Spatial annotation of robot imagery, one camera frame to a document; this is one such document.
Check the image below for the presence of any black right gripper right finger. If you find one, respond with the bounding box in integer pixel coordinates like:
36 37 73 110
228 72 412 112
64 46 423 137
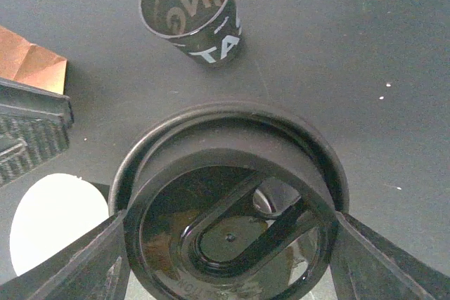
330 212 449 300

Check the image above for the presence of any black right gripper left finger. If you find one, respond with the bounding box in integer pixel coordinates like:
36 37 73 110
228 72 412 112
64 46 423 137
1 210 130 299

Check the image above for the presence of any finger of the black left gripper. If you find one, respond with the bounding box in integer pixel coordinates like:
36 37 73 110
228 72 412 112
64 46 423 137
1 79 74 186

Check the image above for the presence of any brown paper bag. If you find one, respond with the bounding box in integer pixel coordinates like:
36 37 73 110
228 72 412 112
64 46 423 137
1 27 68 94

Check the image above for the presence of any single black paper cup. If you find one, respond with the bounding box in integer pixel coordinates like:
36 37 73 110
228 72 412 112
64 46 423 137
9 173 108 275

